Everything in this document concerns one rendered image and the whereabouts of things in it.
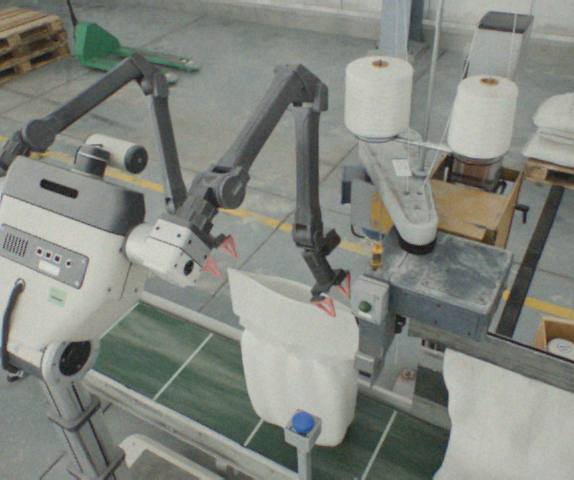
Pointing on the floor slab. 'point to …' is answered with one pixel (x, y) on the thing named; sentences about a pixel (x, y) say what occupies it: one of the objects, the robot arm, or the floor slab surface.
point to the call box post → (304, 465)
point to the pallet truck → (86, 44)
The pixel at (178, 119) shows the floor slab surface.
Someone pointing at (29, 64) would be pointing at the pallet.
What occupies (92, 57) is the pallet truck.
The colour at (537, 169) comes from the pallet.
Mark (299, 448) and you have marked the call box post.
